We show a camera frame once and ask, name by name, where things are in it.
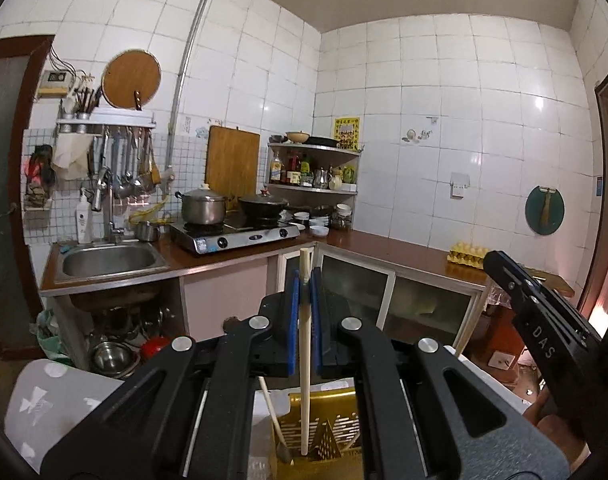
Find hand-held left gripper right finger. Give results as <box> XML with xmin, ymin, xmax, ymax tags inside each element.
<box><xmin>309</xmin><ymin>269</ymin><xmax>571</xmax><ymax>480</ymax></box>

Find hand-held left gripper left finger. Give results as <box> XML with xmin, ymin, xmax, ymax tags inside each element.
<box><xmin>39</xmin><ymin>269</ymin><xmax>302</xmax><ymax>480</ymax></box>

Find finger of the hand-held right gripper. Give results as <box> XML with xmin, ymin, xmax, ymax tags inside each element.
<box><xmin>484</xmin><ymin>250</ymin><xmax>603</xmax><ymax>347</ymax></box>

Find yellow plastic utensil holder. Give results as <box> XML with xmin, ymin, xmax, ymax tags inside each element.
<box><xmin>271</xmin><ymin>387</ymin><xmax>362</xmax><ymax>480</ymax></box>

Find row of hanging kitchen utensils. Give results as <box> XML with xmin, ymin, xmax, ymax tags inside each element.
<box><xmin>86</xmin><ymin>127</ymin><xmax>162</xmax><ymax>198</ymax></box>

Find person's right hand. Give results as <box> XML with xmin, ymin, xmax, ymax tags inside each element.
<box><xmin>523</xmin><ymin>392</ymin><xmax>587</xmax><ymax>466</ymax></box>

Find thick wooden board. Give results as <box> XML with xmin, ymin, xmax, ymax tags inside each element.
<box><xmin>529</xmin><ymin>267</ymin><xmax>575</xmax><ymax>298</ymax></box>

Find red side cabinet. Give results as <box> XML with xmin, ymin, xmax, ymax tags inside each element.
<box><xmin>476</xmin><ymin>290</ymin><xmax>540</xmax><ymax>396</ymax></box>

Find kitchen counter cabinet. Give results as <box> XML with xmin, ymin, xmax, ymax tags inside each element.
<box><xmin>39</xmin><ymin>230</ymin><xmax>490</xmax><ymax>376</ymax></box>

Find yellow egg carton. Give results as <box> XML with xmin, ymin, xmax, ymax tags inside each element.
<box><xmin>446</xmin><ymin>240</ymin><xmax>490</xmax><ymax>267</ymax></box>

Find green round board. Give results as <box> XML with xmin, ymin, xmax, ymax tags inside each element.
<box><xmin>525</xmin><ymin>185</ymin><xmax>567</xmax><ymax>236</ymax></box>

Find group of white bowls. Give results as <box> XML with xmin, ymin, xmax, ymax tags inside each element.
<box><xmin>286</xmin><ymin>202</ymin><xmax>335</xmax><ymax>237</ymax></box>

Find glass jar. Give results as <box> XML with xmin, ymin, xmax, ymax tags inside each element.
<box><xmin>331</xmin><ymin>205</ymin><xmax>355</xmax><ymax>231</ymax></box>

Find steel gas stove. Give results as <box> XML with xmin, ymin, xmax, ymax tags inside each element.
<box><xmin>170</xmin><ymin>212</ymin><xmax>301</xmax><ymax>256</ymax></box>

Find black wok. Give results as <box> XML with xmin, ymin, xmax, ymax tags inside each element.
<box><xmin>229</xmin><ymin>186</ymin><xmax>290</xmax><ymax>222</ymax></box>

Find red pot lid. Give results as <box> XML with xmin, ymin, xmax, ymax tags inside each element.
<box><xmin>140</xmin><ymin>337</ymin><xmax>171</xmax><ymax>361</ymax></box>

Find metal corner shelf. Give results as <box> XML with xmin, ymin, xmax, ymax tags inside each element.
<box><xmin>266</xmin><ymin>141</ymin><xmax>362</xmax><ymax>196</ymax></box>

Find steel pot with lid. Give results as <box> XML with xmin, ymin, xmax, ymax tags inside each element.
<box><xmin>175</xmin><ymin>183</ymin><xmax>231</xmax><ymax>226</ymax></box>

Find row of condiment bottles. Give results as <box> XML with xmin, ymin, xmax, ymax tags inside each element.
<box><xmin>269</xmin><ymin>150</ymin><xmax>357</xmax><ymax>191</ymax></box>

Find small steel pot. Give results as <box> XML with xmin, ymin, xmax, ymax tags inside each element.
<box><xmin>134</xmin><ymin>220</ymin><xmax>161</xmax><ymax>242</ymax></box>

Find rectangular wooden cutting board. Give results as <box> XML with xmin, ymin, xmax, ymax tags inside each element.
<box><xmin>204</xmin><ymin>125</ymin><xmax>261</xmax><ymax>201</ymax></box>

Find steel mixing bowl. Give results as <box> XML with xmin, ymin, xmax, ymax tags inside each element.
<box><xmin>91</xmin><ymin>340</ymin><xmax>137</xmax><ymax>378</ymax></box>

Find steel sink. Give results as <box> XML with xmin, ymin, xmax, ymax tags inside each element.
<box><xmin>53</xmin><ymin>240</ymin><xmax>169</xmax><ymax>283</ymax></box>

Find metal faucet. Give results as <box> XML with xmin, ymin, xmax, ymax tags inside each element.
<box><xmin>94</xmin><ymin>165</ymin><xmax>125</xmax><ymax>246</ymax></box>

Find white soap bottle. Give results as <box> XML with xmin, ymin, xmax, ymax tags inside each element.
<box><xmin>75</xmin><ymin>190</ymin><xmax>95</xmax><ymax>243</ymax></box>

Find green plastic bag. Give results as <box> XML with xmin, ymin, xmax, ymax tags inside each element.
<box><xmin>31</xmin><ymin>310</ymin><xmax>72</xmax><ymax>366</ymax></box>

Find grey printed tablecloth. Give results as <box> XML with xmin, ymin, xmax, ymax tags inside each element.
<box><xmin>4</xmin><ymin>347</ymin><xmax>535</xmax><ymax>480</ymax></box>

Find white hanging cloth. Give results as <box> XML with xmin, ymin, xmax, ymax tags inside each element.
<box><xmin>51</xmin><ymin>132</ymin><xmax>92</xmax><ymax>181</ymax></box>

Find red and black hanging bags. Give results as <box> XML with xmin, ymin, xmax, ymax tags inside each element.
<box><xmin>24</xmin><ymin>144</ymin><xmax>57</xmax><ymax>211</ymax></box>

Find round wooden board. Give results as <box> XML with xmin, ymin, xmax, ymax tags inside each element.
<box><xmin>102</xmin><ymin>49</ymin><xmax>162</xmax><ymax>111</ymax></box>

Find metal cup with knives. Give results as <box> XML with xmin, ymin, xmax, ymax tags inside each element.
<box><xmin>61</xmin><ymin>85</ymin><xmax>105</xmax><ymax>121</ymax></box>

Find brown door with frosted glass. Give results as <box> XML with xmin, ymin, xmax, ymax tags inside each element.
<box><xmin>0</xmin><ymin>35</ymin><xmax>55</xmax><ymax>361</ymax></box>

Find beige electrical box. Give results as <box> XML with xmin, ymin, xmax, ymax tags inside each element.
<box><xmin>38</xmin><ymin>70</ymin><xmax>75</xmax><ymax>98</ymax></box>

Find white wall socket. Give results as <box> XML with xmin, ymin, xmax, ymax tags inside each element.
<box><xmin>449</xmin><ymin>171</ymin><xmax>472</xmax><ymax>198</ymax></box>

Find yellow wall poster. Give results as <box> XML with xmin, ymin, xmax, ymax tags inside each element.
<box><xmin>334</xmin><ymin>116</ymin><xmax>361</xmax><ymax>151</ymax></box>

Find metal wall rack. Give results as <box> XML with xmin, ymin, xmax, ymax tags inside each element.
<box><xmin>54</xmin><ymin>107</ymin><xmax>157</xmax><ymax>133</ymax></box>

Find metal wall pipe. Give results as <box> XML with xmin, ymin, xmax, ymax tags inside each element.
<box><xmin>166</xmin><ymin>0</ymin><xmax>219</xmax><ymax>171</ymax></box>

